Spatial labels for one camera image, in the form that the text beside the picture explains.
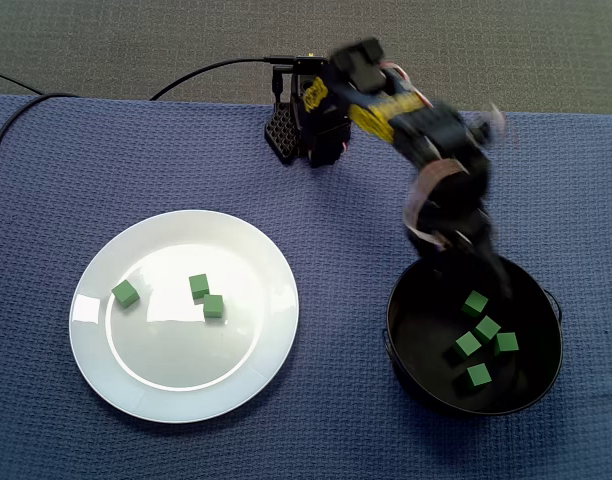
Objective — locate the white round plate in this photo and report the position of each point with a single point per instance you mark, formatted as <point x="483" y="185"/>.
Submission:
<point x="186" y="390"/>

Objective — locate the black round container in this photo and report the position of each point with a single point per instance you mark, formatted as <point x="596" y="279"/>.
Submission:
<point x="426" y="380"/>

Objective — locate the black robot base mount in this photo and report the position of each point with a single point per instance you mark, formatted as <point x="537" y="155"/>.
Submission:
<point x="281" y="135"/>

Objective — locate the green cube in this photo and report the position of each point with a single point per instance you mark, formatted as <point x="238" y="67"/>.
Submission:
<point x="475" y="303"/>
<point x="487" y="329"/>
<point x="213" y="306"/>
<point x="506" y="344"/>
<point x="478" y="374"/>
<point x="468" y="344"/>
<point x="125" y="293"/>
<point x="199" y="286"/>

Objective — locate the blue woven table cloth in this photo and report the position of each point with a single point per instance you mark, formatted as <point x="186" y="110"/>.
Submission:
<point x="336" y="400"/>

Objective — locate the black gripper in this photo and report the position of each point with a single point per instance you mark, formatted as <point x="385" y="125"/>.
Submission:
<point x="492" y="261"/>

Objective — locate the black robot arm with stickers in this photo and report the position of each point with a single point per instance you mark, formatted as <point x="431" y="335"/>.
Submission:
<point x="386" y="107"/>

